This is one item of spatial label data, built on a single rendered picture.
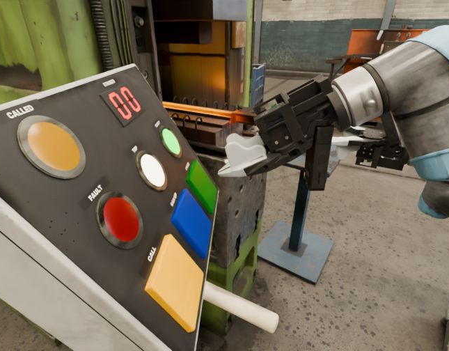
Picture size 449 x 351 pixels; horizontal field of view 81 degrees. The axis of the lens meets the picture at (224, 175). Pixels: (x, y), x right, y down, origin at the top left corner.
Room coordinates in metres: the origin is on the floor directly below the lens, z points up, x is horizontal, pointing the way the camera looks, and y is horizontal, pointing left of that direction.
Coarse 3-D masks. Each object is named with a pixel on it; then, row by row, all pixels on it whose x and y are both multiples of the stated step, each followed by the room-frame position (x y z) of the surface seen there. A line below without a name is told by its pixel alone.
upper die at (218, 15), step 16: (160, 0) 0.83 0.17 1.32; (176, 0) 0.80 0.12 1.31; (192, 0) 0.78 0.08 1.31; (208, 0) 0.76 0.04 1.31; (224, 0) 0.80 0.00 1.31; (240, 0) 0.88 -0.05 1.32; (160, 16) 0.83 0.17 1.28; (176, 16) 0.80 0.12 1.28; (192, 16) 0.78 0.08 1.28; (208, 16) 0.76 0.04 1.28; (224, 16) 0.80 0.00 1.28; (240, 16) 0.89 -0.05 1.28
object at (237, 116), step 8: (168, 104) 0.97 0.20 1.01; (176, 104) 0.97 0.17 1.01; (184, 104) 0.97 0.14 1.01; (208, 112) 0.89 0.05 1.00; (216, 112) 0.88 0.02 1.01; (224, 112) 0.87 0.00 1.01; (232, 112) 0.87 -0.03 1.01; (240, 112) 0.85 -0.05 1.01; (232, 120) 0.84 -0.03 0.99; (240, 120) 0.84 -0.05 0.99; (248, 120) 0.83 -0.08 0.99
